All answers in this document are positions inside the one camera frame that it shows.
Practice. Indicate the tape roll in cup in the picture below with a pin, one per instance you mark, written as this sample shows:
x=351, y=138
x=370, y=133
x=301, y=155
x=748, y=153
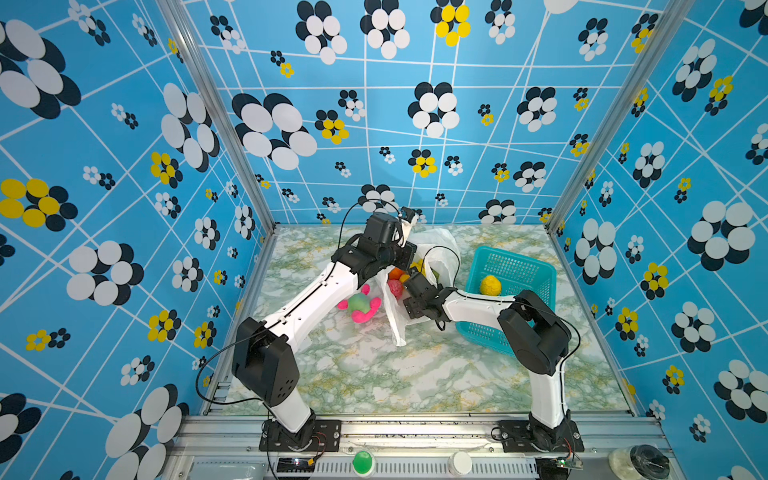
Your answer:
x=639, y=462

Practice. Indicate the yellow lemon fruit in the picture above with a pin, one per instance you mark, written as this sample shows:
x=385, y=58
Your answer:
x=490, y=286

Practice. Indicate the white round button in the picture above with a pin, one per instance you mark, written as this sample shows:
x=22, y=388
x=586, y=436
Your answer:
x=460, y=463

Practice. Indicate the orange fruit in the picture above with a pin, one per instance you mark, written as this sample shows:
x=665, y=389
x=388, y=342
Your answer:
x=395, y=274

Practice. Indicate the pink panda plush toy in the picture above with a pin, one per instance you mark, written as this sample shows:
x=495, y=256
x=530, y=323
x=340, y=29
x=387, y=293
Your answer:
x=361, y=306

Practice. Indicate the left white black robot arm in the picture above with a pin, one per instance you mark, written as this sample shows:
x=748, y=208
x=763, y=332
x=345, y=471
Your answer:
x=264, y=353

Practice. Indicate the small circuit board right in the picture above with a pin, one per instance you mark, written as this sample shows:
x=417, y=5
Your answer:
x=554, y=469

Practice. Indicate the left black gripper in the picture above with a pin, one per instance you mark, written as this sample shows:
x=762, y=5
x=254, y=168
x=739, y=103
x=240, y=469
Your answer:
x=406, y=251

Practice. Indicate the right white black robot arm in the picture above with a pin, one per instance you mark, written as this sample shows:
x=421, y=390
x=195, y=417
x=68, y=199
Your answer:
x=538, y=337

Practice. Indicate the small circuit board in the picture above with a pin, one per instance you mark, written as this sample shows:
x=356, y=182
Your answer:
x=296, y=465
x=554, y=469

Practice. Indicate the white translucent plastic bag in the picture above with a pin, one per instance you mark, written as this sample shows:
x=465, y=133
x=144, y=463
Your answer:
x=439, y=248

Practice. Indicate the teal plastic basket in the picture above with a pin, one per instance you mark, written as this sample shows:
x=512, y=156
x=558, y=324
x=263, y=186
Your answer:
x=516, y=273

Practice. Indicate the yellow banana fruit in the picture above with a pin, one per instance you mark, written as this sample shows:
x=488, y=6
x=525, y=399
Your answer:
x=422, y=268

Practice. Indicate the green push button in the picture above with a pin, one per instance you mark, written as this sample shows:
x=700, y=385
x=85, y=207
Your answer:
x=363, y=464

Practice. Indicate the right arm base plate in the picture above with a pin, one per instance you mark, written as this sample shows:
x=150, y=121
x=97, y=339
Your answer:
x=531, y=436

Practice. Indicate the pink red fruit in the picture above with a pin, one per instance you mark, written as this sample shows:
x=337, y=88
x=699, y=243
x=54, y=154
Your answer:
x=396, y=288

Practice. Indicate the small circuit board left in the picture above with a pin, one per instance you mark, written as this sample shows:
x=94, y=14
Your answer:
x=296, y=465

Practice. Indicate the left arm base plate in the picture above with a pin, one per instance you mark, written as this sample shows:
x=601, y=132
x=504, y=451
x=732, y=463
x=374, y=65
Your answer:
x=317, y=435

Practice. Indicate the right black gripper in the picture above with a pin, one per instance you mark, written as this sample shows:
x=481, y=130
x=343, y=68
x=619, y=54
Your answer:
x=411, y=308

